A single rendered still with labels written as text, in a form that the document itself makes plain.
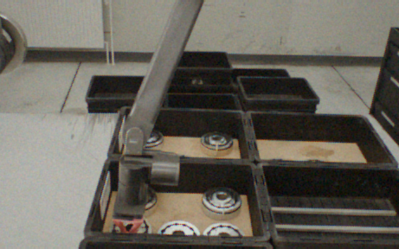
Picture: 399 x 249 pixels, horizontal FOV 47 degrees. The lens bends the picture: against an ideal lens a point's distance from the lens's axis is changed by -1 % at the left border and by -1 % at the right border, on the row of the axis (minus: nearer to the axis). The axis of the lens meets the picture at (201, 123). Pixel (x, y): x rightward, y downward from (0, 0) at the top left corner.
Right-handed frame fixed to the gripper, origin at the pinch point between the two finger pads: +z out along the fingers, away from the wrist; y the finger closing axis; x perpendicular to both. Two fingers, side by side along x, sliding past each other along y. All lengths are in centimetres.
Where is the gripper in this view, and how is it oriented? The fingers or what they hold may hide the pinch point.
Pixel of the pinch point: (129, 226)
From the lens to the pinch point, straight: 110.7
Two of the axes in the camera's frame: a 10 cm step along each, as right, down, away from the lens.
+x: -9.9, -1.1, -0.6
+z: -1.3, 8.3, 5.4
